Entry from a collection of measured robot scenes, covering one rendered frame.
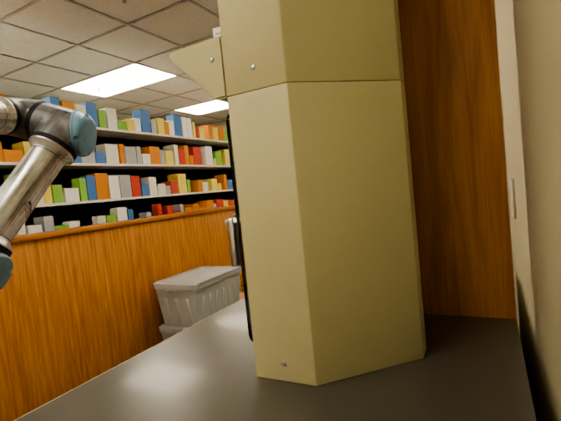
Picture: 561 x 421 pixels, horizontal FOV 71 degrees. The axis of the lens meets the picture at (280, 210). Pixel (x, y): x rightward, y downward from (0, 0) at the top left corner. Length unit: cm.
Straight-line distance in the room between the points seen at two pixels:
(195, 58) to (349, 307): 49
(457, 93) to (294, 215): 48
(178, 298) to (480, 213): 240
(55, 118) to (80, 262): 173
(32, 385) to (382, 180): 242
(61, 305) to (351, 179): 234
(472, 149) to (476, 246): 20
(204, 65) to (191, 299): 233
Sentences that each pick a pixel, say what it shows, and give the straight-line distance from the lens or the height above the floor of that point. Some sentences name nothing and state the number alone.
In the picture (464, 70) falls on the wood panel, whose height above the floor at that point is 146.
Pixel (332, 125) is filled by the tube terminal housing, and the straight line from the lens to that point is 63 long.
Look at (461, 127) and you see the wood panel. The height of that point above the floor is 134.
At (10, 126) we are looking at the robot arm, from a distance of 123.
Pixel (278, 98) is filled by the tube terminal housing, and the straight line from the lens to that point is 62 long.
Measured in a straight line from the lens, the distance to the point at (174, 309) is 305.
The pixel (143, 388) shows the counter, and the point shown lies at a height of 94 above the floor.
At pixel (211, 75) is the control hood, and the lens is 69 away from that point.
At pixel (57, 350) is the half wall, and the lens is 280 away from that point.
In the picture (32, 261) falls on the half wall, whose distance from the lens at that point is 266.
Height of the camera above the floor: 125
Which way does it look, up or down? 3 degrees down
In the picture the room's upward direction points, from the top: 6 degrees counter-clockwise
